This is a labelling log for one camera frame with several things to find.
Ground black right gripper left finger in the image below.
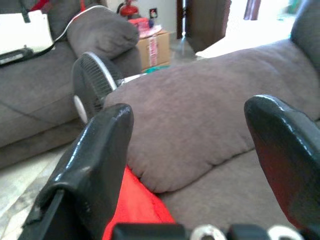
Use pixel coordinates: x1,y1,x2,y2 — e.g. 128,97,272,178
18,103,135,240

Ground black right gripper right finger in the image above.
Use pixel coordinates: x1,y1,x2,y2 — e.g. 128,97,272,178
243,94,320,235

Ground red fabric pillow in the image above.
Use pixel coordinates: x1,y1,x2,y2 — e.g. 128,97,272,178
101,166,176,240

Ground black white floor fan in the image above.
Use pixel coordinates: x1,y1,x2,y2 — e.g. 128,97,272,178
71,51,126,125

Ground dark grey fabric sofa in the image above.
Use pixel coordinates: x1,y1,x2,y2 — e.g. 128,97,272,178
0,0,143,171
103,0,320,231

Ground teal object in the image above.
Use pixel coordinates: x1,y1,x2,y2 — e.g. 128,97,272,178
143,65,171,75

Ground brown cardboard box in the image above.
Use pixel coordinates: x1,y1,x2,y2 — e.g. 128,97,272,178
136,29,171,72

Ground dark hanging cloth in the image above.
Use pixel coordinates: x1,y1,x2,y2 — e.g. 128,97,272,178
243,0,262,21

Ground white paper bag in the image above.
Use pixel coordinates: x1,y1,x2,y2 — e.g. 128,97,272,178
0,9,55,55

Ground pink packaged goods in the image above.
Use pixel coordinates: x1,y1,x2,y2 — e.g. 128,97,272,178
128,17,163,38

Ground dark wooden door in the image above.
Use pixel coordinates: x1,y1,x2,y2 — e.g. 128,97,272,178
176,0,232,53

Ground large red fire extinguisher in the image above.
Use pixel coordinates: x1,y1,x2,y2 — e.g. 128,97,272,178
116,0,140,20

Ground white cable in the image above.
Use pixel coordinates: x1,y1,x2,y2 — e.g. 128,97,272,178
52,4,116,43

